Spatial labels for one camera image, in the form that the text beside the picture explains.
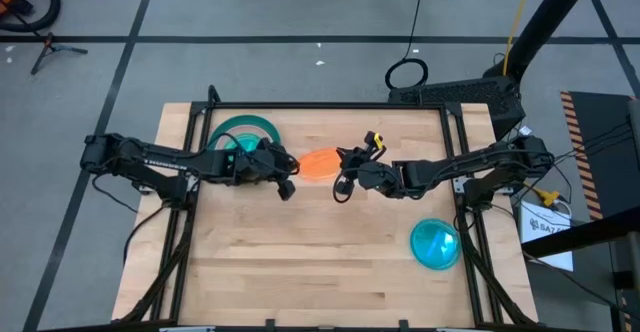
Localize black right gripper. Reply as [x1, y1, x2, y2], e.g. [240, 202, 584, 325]
[337, 146, 404, 198]

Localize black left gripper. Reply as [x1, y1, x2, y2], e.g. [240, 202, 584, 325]
[229, 139, 301, 186]

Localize large teal plastic plate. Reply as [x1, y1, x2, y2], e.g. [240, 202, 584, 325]
[206, 113, 283, 152]

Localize translucent orange plate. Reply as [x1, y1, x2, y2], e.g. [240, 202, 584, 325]
[297, 146, 344, 184]

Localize black perforated computer case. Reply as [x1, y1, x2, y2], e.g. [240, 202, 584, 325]
[387, 75, 527, 141]

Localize white paper sign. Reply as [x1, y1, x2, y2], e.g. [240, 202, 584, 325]
[518, 199, 575, 273]

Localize black metal beam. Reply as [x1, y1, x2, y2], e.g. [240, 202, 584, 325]
[519, 205, 640, 259]

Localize black hazard-striped floor mat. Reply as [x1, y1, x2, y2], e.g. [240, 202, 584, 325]
[559, 90, 640, 222]

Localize black tripod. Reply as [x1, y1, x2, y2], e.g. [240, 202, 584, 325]
[29, 31, 89, 77]

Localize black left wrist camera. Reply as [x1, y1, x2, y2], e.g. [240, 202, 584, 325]
[276, 179, 297, 202]

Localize black aluminium table frame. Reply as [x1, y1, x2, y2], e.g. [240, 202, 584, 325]
[113, 84, 539, 332]

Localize black hanging cable with coil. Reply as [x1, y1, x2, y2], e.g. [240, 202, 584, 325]
[383, 0, 430, 91]

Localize yellow cable connector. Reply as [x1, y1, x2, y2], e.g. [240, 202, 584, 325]
[535, 187, 561, 208]

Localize yellow hanging cable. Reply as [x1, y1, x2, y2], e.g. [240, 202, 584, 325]
[502, 0, 537, 77]

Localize black camera pole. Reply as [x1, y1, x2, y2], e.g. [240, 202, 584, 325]
[482, 0, 599, 81]

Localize black vacuum hose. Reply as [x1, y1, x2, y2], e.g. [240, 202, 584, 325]
[0, 0, 62, 34]

